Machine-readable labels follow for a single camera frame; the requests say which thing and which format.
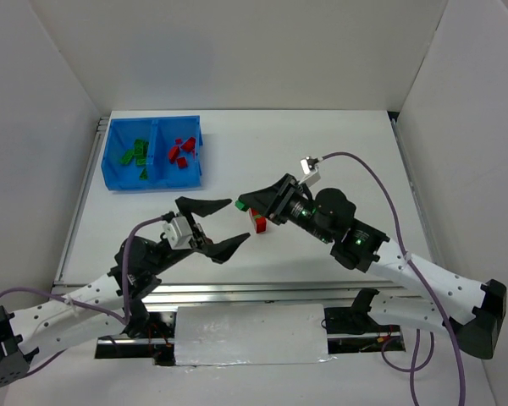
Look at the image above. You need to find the red green lego tower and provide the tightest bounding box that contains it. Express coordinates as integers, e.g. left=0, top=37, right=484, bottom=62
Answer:
left=248, top=208, right=268, bottom=234

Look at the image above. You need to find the green 2x2 tall lego brick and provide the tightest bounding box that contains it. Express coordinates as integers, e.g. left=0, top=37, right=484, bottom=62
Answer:
left=235, top=200, right=249, bottom=211

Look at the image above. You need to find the red 2x4 lego brick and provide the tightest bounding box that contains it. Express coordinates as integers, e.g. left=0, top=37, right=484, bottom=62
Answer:
left=180, top=137, right=196, bottom=153

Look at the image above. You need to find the dark green 2x2 lego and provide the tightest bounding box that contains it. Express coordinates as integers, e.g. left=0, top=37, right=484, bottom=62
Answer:
left=134, top=140, right=149, bottom=156

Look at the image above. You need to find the green on red lego stack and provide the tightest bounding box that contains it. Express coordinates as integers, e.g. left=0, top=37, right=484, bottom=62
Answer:
left=176, top=156, right=188, bottom=169

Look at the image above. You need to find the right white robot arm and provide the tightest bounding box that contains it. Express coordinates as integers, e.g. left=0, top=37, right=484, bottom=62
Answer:
left=235, top=174, right=507, bottom=359

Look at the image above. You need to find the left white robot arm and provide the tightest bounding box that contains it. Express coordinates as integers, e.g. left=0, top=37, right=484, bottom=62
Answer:
left=0, top=197, right=250, bottom=388

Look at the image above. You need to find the blue two-compartment bin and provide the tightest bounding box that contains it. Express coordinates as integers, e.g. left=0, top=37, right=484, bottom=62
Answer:
left=101, top=116, right=203, bottom=191

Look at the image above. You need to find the white foil-covered panel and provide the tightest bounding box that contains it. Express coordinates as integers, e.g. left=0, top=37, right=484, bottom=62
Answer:
left=174, top=304, right=330, bottom=366

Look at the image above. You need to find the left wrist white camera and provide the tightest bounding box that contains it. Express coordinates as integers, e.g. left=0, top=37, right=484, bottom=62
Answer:
left=162, top=211, right=194, bottom=250

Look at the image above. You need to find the wrist white camera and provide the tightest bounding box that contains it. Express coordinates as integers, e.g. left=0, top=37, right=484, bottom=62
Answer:
left=162, top=211, right=194, bottom=250
left=299, top=156, right=323, bottom=187

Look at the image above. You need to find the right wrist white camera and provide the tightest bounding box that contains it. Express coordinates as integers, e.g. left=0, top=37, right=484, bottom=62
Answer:
left=299, top=156, right=323, bottom=187

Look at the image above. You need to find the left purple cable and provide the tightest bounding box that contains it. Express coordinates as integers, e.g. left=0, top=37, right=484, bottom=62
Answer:
left=0, top=213, right=173, bottom=377

